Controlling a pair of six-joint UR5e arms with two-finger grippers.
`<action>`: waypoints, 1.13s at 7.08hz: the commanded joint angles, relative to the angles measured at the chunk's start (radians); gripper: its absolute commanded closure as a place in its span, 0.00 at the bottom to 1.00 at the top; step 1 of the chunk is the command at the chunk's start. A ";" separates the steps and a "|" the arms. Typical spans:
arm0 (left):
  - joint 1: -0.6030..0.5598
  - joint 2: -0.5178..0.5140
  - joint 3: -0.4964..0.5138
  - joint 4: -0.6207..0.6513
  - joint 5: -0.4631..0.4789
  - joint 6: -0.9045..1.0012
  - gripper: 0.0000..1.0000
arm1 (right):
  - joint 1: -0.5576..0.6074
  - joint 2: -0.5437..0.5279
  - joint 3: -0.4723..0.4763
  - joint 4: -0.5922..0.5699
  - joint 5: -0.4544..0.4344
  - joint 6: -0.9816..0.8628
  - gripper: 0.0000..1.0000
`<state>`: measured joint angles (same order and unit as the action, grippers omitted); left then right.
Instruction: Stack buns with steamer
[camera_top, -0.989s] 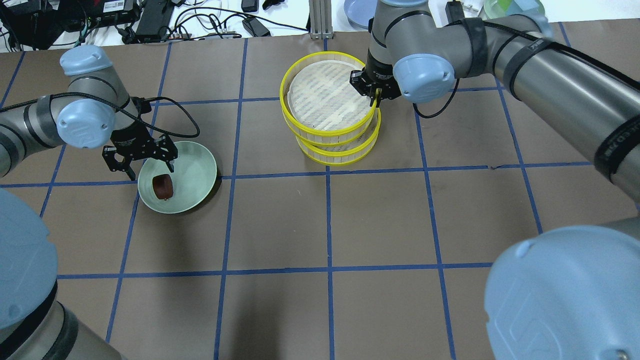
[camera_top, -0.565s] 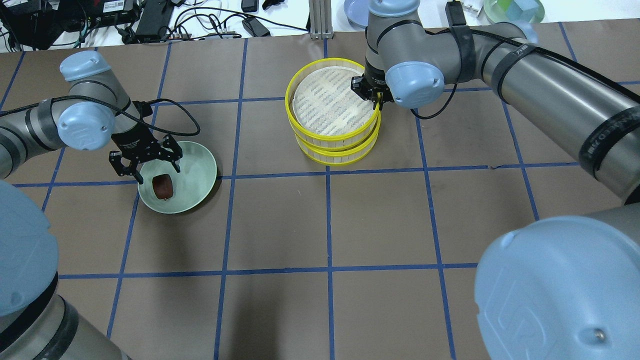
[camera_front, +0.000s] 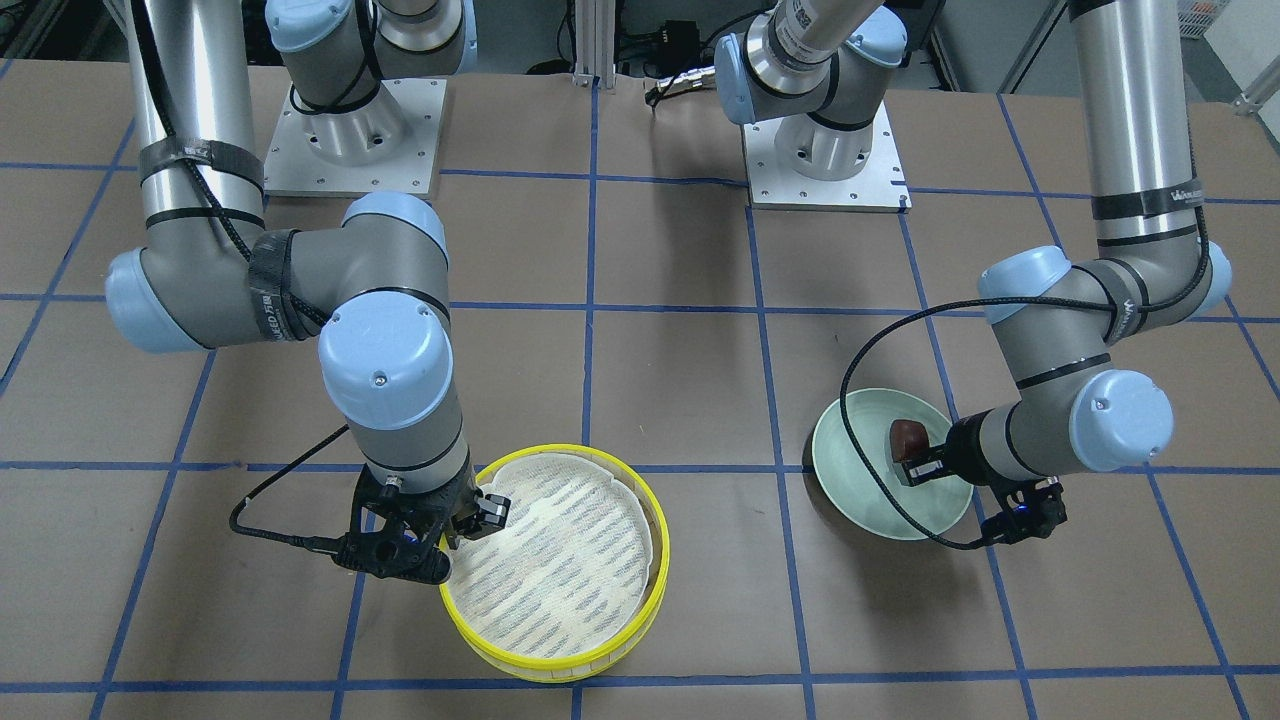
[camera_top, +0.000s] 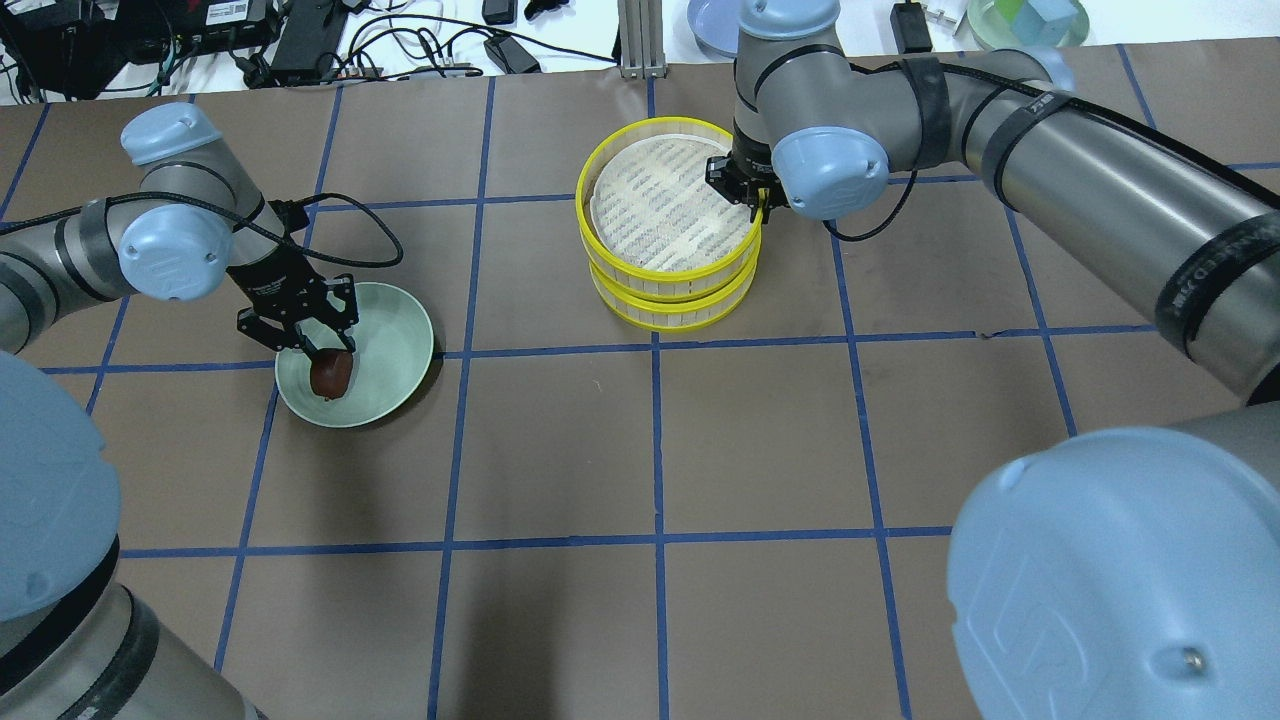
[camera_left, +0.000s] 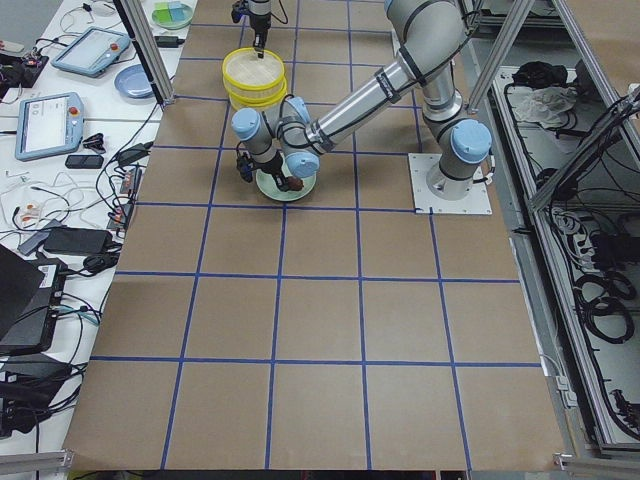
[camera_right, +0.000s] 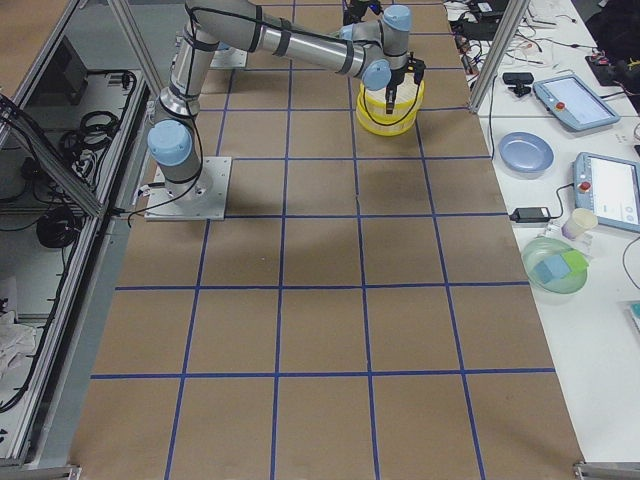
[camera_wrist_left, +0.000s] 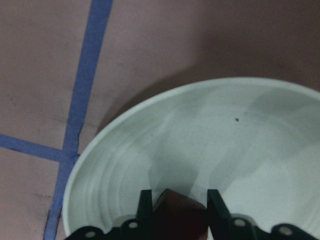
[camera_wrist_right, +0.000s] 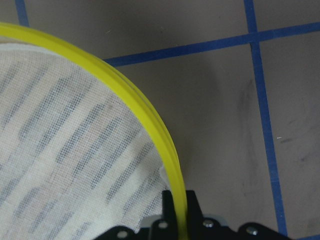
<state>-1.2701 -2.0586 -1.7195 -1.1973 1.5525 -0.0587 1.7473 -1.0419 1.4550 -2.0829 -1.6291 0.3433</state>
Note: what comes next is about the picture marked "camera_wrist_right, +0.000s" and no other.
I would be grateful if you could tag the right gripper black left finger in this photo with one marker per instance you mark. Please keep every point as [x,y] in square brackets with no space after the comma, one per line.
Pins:
[164,226]

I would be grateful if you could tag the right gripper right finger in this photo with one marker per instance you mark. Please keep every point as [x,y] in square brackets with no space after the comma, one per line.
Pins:
[206,226]

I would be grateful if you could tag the yellow bamboo steamer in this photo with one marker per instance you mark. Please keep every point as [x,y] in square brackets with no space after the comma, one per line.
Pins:
[82,149]

